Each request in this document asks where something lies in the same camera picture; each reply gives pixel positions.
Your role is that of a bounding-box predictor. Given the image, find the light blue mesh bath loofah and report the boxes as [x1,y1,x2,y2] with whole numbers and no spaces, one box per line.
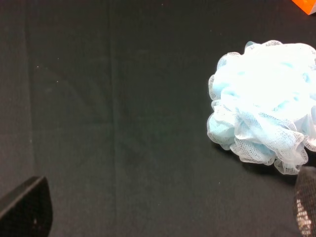
[206,40,316,175]

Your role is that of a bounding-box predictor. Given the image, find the colourful puzzle cube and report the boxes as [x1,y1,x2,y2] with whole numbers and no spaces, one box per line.
[292,0,316,15]

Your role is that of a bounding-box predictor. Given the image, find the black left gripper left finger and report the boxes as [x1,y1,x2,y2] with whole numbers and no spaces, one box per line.
[0,176,53,237]

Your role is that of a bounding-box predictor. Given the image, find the black tablecloth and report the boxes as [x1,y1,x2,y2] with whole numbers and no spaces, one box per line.
[0,0,316,237]

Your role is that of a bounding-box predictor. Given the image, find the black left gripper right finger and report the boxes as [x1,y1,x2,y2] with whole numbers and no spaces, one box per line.
[293,166,316,237]

